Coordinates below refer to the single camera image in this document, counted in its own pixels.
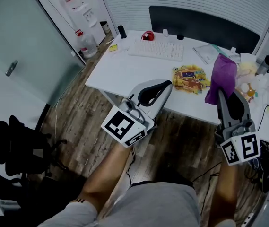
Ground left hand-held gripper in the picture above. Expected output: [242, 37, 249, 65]
[100, 79, 173, 148]

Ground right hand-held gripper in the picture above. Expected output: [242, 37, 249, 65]
[216, 88, 261, 166]

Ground purple cloth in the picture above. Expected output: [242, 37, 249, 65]
[204, 53, 238, 105]

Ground person's left forearm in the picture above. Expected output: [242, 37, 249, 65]
[79, 142, 135, 212]

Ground person's right forearm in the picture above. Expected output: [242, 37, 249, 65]
[208, 162, 239, 224]

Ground red round object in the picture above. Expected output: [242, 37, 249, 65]
[140, 30, 155, 41]

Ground orange drink bottle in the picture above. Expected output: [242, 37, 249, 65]
[245, 83, 258, 98]

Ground yellow tea bottle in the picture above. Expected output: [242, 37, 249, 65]
[239, 82, 250, 96]

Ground clear plastic food bag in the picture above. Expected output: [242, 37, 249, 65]
[237, 61, 259, 80]

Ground white keyboard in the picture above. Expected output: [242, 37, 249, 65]
[128, 39, 184, 62]

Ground white folded paper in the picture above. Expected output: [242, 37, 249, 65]
[240, 52, 258, 63]

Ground transparent document folder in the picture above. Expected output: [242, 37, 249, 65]
[192, 44, 229, 65]

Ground black cylinder speaker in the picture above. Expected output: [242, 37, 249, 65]
[117, 25, 127, 39]

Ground dark grey partition screen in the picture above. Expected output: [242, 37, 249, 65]
[148, 5, 260, 54]

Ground small white bucket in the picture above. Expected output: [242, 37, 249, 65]
[99, 20, 111, 34]

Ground clear water jug red cap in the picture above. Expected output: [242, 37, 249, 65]
[75, 29, 99, 59]

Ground person's black shorts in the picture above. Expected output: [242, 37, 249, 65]
[130, 166, 195, 191]

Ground white water dispenser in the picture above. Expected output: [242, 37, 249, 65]
[68, 3, 106, 46]

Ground white power strip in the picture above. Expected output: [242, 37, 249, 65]
[242, 212, 255, 227]

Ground person's grey shirt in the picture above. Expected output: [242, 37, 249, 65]
[37, 182, 238, 227]

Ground black office chair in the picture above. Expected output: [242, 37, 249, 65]
[0, 114, 68, 227]

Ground frosted glass door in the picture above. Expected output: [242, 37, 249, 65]
[0, 0, 87, 106]

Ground tangle of black cables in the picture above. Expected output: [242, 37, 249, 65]
[244, 142, 269, 193]

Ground black floor cable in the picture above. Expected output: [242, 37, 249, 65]
[192, 161, 222, 183]

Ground thin black cable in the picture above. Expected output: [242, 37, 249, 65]
[126, 148, 136, 186]

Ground thin white floor cable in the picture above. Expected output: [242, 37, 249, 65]
[53, 98, 61, 139]

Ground metal door handle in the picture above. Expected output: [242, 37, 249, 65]
[5, 60, 18, 77]

